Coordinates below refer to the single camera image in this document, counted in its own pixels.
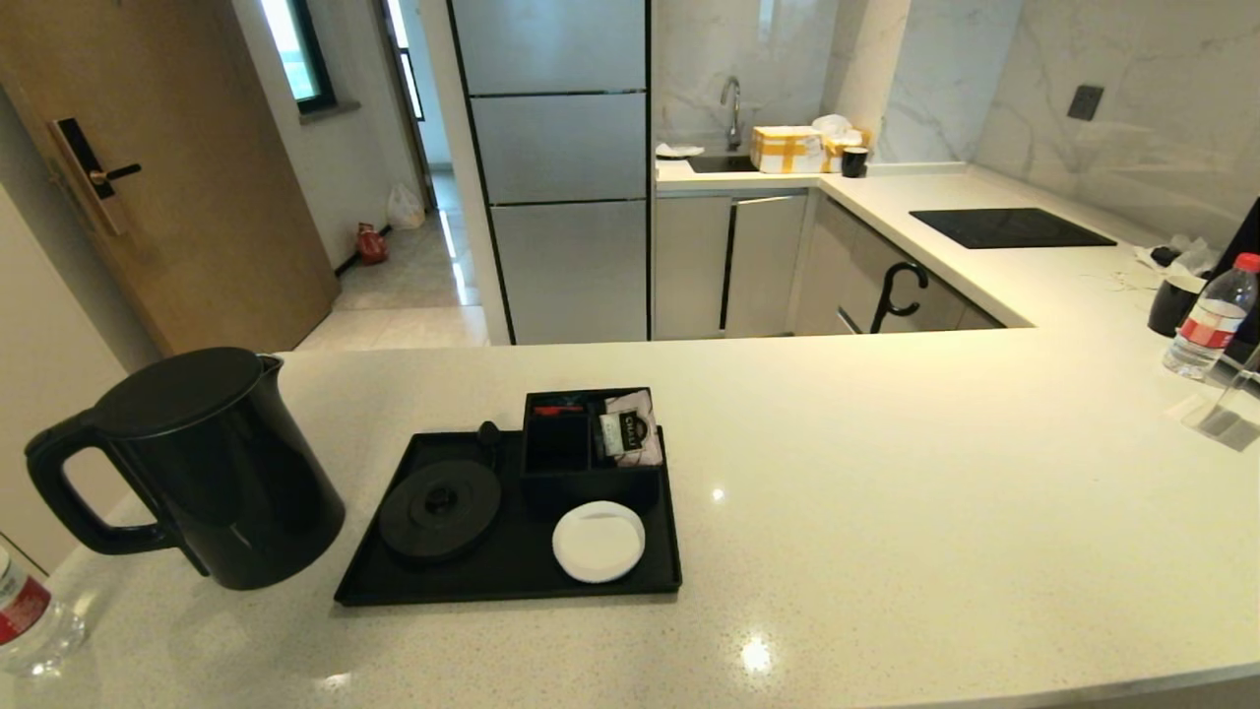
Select black electric kettle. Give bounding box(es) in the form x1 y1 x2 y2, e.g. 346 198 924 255
25 347 347 592

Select clear water bottle red cap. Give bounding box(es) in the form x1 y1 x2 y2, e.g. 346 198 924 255
0 545 90 680
1162 253 1260 381

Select white tea bag packet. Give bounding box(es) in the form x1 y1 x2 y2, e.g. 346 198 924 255
598 391 662 468

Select black round kettle base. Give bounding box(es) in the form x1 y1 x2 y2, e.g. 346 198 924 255
379 420 504 565

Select black compartment organizer box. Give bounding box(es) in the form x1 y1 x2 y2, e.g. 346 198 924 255
519 387 663 519

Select grey kitchen base cabinets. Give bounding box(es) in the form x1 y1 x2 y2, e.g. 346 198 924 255
652 187 1005 341

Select white round coaster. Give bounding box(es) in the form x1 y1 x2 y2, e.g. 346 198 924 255
551 500 648 585

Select silver refrigerator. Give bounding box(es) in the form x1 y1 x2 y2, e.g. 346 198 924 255
448 0 653 346

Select black rectangular serving tray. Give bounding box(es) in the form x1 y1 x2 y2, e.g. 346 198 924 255
335 423 685 607

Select chrome kitchen faucet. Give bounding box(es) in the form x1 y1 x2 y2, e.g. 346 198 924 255
720 76 744 152

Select large yellow taped carton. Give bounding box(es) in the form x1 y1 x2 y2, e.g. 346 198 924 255
750 125 826 175

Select white plastic bag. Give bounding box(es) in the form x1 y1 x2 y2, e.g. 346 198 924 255
386 183 427 230

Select narrow dark framed hallway window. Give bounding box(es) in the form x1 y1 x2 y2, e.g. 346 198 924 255
384 0 429 124

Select black induction cooktop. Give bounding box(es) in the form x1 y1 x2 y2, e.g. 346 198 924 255
909 208 1118 250

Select brown wooden door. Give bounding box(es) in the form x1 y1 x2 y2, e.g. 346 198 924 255
0 0 341 360

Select black mug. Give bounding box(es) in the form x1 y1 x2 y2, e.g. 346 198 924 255
1147 276 1207 339

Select white crumpled tissue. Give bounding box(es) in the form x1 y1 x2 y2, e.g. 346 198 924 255
1137 236 1222 292

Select black gold door lock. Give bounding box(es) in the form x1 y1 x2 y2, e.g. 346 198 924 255
47 118 142 237

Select white tall cabinet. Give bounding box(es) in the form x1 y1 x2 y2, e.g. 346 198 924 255
0 187 163 577

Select clear acrylic stand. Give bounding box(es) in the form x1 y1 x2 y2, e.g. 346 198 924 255
1181 345 1260 454

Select black curved umbrella handle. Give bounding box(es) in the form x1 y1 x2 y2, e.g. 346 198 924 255
870 261 929 336

